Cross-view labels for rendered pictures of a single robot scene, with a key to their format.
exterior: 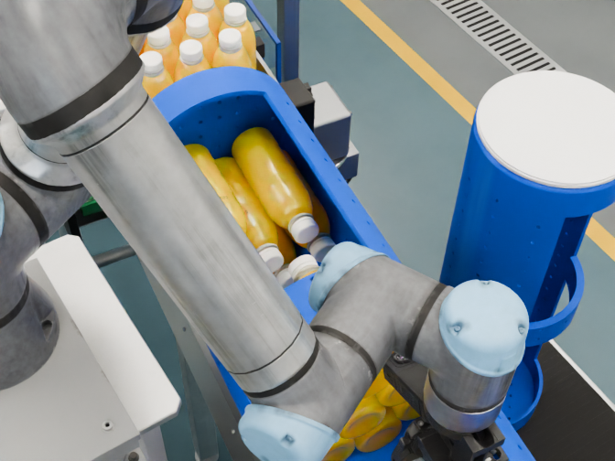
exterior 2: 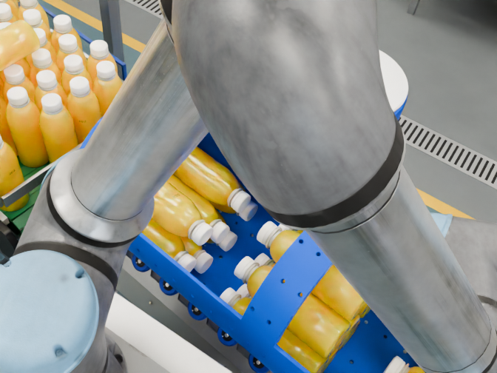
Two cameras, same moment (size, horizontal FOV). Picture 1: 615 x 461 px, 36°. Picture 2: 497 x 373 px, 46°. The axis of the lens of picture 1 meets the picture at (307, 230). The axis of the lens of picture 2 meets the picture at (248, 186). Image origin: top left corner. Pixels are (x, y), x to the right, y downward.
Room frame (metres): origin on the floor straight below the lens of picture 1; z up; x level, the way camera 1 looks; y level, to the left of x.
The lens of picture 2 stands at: (0.31, 0.32, 1.98)
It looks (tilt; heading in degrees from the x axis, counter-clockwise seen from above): 52 degrees down; 330
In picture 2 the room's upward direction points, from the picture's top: 9 degrees clockwise
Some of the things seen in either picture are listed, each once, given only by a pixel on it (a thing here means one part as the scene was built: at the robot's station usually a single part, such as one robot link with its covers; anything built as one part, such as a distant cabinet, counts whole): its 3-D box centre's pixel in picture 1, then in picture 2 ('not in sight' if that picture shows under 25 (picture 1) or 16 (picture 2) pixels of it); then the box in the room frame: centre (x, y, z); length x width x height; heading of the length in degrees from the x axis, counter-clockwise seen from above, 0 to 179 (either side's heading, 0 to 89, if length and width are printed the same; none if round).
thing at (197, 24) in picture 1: (197, 24); (73, 63); (1.34, 0.20, 1.09); 0.04 x 0.04 x 0.02
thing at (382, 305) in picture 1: (368, 310); (456, 264); (0.49, -0.06, 1.45); 0.11 x 0.11 x 0.08; 60
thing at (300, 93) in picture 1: (287, 114); not in sight; (1.26, 0.04, 0.95); 0.10 x 0.07 x 0.10; 117
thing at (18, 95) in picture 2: not in sight; (17, 95); (1.27, 0.33, 1.09); 0.04 x 0.04 x 0.02
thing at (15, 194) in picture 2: not in sight; (80, 149); (1.21, 0.24, 0.96); 0.40 x 0.01 x 0.03; 117
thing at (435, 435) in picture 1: (457, 435); not in sight; (0.45, -0.16, 1.30); 0.09 x 0.08 x 0.12; 27
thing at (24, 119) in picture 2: not in sight; (27, 129); (1.27, 0.33, 0.99); 0.07 x 0.07 x 0.19
